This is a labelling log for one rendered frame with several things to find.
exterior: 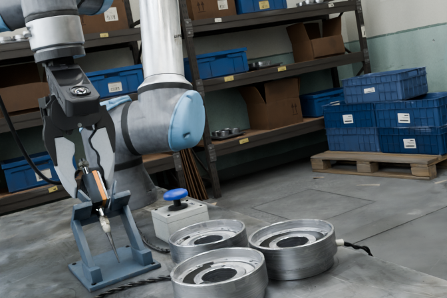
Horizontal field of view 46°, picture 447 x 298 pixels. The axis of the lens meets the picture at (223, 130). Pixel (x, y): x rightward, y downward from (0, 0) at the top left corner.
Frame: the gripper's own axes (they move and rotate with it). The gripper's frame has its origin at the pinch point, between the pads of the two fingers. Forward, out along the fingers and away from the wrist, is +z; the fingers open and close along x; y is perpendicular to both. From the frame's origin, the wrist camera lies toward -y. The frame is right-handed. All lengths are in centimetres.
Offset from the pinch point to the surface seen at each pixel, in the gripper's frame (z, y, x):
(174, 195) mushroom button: 4.9, 0.2, -12.5
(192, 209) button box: 7.4, -1.5, -14.3
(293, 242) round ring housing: 9.8, -22.3, -18.2
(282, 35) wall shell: -37, 374, -308
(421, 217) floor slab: 92, 140, -216
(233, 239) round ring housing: 8.2, -18.1, -12.1
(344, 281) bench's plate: 11.9, -32.2, -17.4
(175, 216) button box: 7.7, -1.6, -11.3
